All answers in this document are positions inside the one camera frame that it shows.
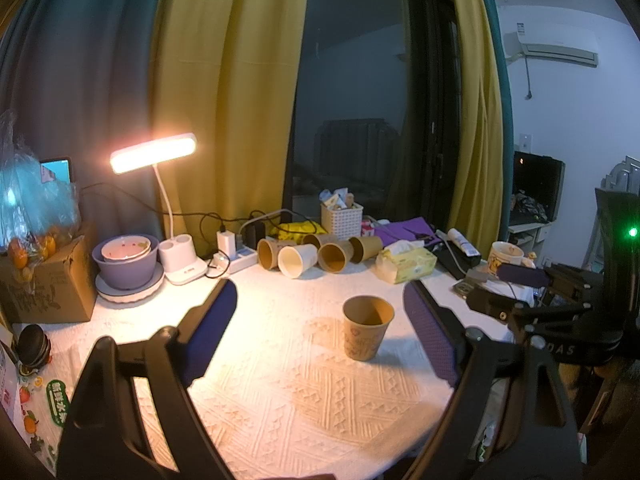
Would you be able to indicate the cardboard box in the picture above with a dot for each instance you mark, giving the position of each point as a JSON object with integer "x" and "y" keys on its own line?
{"x": 47, "y": 290}

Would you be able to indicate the white cartoon mug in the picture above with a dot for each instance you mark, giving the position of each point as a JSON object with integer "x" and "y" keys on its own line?
{"x": 505, "y": 259}

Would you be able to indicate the fruit printed box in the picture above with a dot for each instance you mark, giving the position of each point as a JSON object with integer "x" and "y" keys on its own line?
{"x": 35, "y": 410}

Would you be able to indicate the yellow curtain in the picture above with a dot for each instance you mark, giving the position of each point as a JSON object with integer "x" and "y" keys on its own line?
{"x": 475, "y": 110}
{"x": 230, "y": 100}

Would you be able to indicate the black power adapter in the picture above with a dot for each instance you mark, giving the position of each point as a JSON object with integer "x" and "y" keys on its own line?
{"x": 255, "y": 234}

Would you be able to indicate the white desk lamp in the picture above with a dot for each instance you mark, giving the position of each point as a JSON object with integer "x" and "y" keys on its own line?
{"x": 186, "y": 262}

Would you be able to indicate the teal curtain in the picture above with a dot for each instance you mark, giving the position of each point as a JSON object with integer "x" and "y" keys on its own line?
{"x": 80, "y": 75}

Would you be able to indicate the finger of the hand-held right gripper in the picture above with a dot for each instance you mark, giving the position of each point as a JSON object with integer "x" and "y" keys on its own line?
{"x": 497, "y": 305}
{"x": 522, "y": 274}

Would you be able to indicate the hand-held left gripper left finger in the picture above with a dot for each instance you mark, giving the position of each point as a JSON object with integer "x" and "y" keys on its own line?
{"x": 210, "y": 325}

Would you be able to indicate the printed brown paper cup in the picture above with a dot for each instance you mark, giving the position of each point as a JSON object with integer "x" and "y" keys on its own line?
{"x": 362, "y": 342}

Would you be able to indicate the white paper cup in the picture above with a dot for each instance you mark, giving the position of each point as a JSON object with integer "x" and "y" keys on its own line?
{"x": 295, "y": 261}

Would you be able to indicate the white tube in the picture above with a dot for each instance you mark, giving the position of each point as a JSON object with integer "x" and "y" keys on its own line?
{"x": 462, "y": 242}

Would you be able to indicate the white textured tablecloth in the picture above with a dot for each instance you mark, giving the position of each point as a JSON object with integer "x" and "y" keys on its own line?
{"x": 280, "y": 390}

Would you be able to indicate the white charger plug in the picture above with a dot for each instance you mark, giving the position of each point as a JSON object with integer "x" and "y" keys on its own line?
{"x": 225, "y": 242}

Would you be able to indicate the black round case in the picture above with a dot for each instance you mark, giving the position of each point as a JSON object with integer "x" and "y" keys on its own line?
{"x": 34, "y": 347}

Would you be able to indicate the yellow tissue pack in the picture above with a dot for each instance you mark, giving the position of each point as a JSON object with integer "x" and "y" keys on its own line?
{"x": 405, "y": 260}

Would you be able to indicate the purple cloth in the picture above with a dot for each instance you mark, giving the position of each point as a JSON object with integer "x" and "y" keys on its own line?
{"x": 400, "y": 230}

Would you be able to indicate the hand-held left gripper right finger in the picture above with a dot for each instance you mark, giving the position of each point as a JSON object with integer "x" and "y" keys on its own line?
{"x": 427, "y": 332}

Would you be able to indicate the purple bowl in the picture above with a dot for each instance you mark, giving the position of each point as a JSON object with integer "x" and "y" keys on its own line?
{"x": 127, "y": 274}

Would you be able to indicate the phone with lit screen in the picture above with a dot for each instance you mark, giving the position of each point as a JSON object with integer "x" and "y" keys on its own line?
{"x": 57, "y": 170}

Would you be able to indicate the white air conditioner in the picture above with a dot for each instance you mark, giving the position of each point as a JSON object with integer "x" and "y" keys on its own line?
{"x": 555, "y": 40}

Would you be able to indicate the pink speckled bowl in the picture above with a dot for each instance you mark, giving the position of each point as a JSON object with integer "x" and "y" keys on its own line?
{"x": 125, "y": 250}

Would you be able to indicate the black monitor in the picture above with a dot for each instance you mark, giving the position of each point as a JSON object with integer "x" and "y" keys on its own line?
{"x": 537, "y": 180}

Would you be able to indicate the black flat device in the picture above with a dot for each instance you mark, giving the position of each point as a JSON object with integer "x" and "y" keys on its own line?
{"x": 457, "y": 262}

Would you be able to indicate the yellow plastic bag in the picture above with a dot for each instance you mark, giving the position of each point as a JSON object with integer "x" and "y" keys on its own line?
{"x": 295, "y": 231}

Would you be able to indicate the white round plate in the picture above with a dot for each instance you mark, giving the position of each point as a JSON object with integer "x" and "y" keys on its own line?
{"x": 150, "y": 287}

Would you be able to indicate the white power strip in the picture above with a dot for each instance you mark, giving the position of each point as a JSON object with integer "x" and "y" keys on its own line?
{"x": 240, "y": 260}

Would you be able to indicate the white woven basket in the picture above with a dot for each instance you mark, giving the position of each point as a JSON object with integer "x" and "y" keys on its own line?
{"x": 341, "y": 221}

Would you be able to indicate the clear plastic bag of oranges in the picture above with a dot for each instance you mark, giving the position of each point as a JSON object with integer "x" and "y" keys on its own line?
{"x": 30, "y": 205}

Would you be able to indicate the small pink carton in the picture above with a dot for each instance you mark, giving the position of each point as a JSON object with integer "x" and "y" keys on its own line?
{"x": 368, "y": 229}

